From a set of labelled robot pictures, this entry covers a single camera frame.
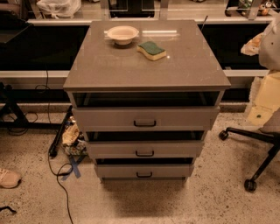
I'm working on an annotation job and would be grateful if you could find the grey drawer cabinet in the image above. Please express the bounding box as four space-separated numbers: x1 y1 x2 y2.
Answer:
62 19 232 184

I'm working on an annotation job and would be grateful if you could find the pink sneaker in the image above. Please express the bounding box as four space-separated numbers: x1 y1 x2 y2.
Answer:
0 168 21 189

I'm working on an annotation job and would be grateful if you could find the grey bottom drawer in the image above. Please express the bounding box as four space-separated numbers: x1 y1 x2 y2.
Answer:
94 164 194 179

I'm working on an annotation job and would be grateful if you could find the green yellow sponge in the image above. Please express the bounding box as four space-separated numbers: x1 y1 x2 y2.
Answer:
136 41 166 61

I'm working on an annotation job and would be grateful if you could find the white plastic bag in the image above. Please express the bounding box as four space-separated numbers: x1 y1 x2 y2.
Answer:
37 0 81 18

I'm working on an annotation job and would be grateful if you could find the black power strip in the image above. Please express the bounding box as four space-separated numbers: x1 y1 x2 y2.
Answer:
48 106 72 158

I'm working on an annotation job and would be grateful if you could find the black desk leg stand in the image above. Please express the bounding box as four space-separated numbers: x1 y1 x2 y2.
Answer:
0 82 61 130

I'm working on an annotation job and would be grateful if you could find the grey top drawer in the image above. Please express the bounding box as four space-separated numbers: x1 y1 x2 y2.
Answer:
73 107 220 132

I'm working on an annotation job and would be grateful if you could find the black cable piece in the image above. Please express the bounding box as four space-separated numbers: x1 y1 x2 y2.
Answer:
0 206 18 214

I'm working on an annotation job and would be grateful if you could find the white paper bowl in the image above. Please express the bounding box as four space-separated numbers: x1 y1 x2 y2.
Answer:
107 25 139 46

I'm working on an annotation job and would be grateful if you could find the grey office chair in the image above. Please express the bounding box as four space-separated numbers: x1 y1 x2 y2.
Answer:
218 110 280 193

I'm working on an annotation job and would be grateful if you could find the black floor cable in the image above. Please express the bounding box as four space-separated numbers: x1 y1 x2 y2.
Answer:
46 69 74 224

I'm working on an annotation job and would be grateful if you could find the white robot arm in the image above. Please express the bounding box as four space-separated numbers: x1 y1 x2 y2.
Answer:
241 15 280 127

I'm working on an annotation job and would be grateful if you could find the grey middle drawer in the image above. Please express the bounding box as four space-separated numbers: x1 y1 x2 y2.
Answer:
86 141 204 158

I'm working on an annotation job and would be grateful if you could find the bag of snacks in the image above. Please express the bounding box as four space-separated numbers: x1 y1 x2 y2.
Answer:
62 115 88 156

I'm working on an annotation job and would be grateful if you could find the grey drawer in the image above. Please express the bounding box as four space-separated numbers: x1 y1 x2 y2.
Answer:
94 164 194 179
86 141 204 158
73 107 220 132

